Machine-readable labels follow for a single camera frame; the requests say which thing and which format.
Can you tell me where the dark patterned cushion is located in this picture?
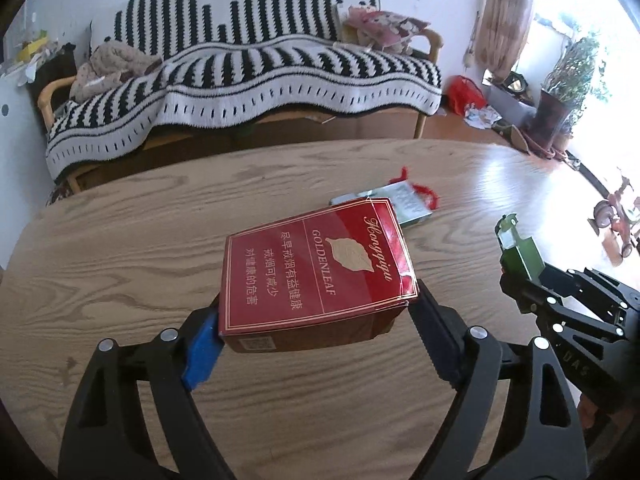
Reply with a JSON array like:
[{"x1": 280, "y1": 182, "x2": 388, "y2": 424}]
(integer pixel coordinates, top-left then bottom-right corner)
[{"x1": 46, "y1": 182, "x2": 76, "y2": 207}]

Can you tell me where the yellow object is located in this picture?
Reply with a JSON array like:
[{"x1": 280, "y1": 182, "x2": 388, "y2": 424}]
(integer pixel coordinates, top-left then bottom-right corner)
[{"x1": 17, "y1": 37, "x2": 49, "y2": 62}]

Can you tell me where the red bag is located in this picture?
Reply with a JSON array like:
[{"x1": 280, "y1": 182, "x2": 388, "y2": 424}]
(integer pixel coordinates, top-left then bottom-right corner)
[{"x1": 444, "y1": 75, "x2": 488, "y2": 117}]

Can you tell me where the green packet with red cord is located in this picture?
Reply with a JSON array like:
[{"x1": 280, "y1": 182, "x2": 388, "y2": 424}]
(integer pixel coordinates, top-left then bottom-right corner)
[{"x1": 329, "y1": 166, "x2": 443, "y2": 231}]

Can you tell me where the brown patterned curtain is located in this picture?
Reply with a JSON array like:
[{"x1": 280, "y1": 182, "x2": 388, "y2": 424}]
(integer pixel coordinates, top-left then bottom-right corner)
[{"x1": 474, "y1": 0, "x2": 538, "y2": 81}]

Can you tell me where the pink tricycle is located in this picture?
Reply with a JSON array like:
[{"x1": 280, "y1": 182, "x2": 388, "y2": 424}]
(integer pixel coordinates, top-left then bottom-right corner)
[{"x1": 587, "y1": 170, "x2": 640, "y2": 261}]

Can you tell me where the dark green small box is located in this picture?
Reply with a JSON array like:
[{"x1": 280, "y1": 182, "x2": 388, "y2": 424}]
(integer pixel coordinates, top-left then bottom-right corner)
[{"x1": 495, "y1": 214, "x2": 548, "y2": 281}]

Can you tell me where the pile of white papers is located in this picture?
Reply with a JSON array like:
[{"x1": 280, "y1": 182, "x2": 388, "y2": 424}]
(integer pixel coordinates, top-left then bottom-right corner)
[{"x1": 462, "y1": 105, "x2": 503, "y2": 130}]

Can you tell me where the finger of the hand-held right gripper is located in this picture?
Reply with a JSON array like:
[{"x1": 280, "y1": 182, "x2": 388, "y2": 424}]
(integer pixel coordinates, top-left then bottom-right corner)
[
  {"x1": 500, "y1": 272, "x2": 569, "y2": 337},
  {"x1": 541, "y1": 262, "x2": 640, "y2": 332}
]

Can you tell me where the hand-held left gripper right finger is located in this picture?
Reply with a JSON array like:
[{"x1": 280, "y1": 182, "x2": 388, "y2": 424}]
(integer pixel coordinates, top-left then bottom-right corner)
[{"x1": 407, "y1": 277, "x2": 588, "y2": 480}]

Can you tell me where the gray storage box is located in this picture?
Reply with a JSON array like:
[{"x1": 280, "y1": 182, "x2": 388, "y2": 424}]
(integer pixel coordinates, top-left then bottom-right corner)
[{"x1": 487, "y1": 84, "x2": 538, "y2": 123}]

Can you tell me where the wooden sofa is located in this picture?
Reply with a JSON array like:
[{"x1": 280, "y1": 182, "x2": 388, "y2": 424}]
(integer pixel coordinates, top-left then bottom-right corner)
[{"x1": 37, "y1": 0, "x2": 446, "y2": 196}]

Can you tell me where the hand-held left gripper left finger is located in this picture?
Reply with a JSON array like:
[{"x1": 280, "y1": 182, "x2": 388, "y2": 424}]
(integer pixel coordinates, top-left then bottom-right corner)
[{"x1": 57, "y1": 295, "x2": 236, "y2": 480}]

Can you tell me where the white cabinet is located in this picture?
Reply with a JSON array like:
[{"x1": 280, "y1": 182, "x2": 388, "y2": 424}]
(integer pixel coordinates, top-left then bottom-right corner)
[{"x1": 0, "y1": 67, "x2": 51, "y2": 271}]

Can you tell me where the potted plant brown pot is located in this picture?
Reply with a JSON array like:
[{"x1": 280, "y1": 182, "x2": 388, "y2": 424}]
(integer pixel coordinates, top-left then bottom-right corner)
[{"x1": 525, "y1": 30, "x2": 613, "y2": 153}]

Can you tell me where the red cigarette box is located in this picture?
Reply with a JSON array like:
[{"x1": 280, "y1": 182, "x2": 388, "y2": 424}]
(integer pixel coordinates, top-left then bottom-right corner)
[{"x1": 218, "y1": 196, "x2": 420, "y2": 354}]

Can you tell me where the pink printed cushion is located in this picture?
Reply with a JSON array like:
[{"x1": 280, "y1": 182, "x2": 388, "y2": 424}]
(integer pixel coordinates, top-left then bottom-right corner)
[{"x1": 340, "y1": 4, "x2": 432, "y2": 53}]

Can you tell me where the beige plush toy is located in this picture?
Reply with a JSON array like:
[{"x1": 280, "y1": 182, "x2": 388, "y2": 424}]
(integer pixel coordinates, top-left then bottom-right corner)
[{"x1": 69, "y1": 42, "x2": 163, "y2": 103}]

